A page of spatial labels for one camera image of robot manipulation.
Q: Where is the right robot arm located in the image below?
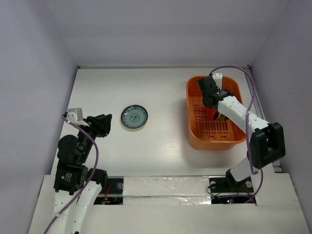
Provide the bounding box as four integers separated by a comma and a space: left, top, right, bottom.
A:
197, 75, 286, 191

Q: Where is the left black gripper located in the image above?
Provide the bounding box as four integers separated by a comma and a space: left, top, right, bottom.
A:
78, 113, 112, 161

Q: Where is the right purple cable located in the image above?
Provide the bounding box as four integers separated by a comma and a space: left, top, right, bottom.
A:
210, 66, 264, 204

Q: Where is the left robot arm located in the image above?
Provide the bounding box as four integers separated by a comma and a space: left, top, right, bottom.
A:
44, 109, 112, 234

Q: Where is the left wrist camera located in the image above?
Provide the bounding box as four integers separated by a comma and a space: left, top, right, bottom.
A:
65, 108, 84, 125

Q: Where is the orange plate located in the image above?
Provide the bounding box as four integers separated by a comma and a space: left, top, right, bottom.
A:
206, 108, 219, 119

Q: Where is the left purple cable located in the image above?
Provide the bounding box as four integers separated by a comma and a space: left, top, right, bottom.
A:
42, 114, 100, 234

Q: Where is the purple cable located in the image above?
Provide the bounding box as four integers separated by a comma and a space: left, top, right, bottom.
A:
42, 114, 100, 234
210, 66, 264, 204

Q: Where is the aluminium rail right edge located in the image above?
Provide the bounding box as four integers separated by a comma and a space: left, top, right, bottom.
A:
243, 69, 286, 175

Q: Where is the white foil-covered bar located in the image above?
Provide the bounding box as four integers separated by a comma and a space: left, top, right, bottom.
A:
122, 176, 211, 206

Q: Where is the lime green plate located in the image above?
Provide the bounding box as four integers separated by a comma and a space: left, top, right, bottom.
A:
217, 113, 228, 120

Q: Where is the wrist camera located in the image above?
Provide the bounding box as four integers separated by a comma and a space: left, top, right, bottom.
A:
212, 73, 223, 89
65, 108, 84, 125

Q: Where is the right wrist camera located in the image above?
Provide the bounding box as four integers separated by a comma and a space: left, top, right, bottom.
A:
212, 73, 223, 89

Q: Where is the orange plastic dish rack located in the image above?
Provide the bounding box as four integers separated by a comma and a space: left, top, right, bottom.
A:
186, 76, 246, 150

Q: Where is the blue patterned dark-rimmed plate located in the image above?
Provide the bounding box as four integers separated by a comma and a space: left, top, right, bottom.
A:
120, 104, 149, 130

